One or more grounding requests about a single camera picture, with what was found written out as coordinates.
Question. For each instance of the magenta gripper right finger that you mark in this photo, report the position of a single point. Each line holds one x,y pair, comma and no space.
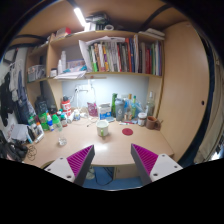
152,167

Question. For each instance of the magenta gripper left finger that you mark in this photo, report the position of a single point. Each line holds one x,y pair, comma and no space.
75,167

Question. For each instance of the clear plastic water bottle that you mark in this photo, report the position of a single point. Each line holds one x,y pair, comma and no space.
59,130

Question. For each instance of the red round coaster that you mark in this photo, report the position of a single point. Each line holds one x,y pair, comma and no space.
127,131

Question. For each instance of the brown ceramic mug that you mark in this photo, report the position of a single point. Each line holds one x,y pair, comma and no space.
153,123

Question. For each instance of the white mug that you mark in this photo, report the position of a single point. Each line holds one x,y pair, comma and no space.
102,128

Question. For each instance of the green packet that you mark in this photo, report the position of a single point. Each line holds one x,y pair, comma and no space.
43,120

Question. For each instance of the blue capped small bottle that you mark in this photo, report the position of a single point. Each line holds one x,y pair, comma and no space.
50,122

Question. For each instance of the clear tall bottle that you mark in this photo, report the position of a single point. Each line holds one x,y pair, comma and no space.
150,106

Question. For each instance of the pink snack bag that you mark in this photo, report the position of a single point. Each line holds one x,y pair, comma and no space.
92,109

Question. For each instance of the red white canister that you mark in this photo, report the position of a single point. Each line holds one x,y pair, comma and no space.
66,106

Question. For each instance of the white blue box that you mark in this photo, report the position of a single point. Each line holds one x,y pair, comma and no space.
104,111

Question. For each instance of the green glass bottle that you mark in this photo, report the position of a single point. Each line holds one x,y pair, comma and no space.
113,107

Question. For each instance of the grey shaker bottle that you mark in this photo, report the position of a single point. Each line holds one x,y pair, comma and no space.
119,107

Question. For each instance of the wooden shelf unit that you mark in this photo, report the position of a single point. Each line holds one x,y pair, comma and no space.
53,49

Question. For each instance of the row of books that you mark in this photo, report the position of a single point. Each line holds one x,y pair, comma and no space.
118,54

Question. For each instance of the fluorescent tube light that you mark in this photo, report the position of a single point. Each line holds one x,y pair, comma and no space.
80,16

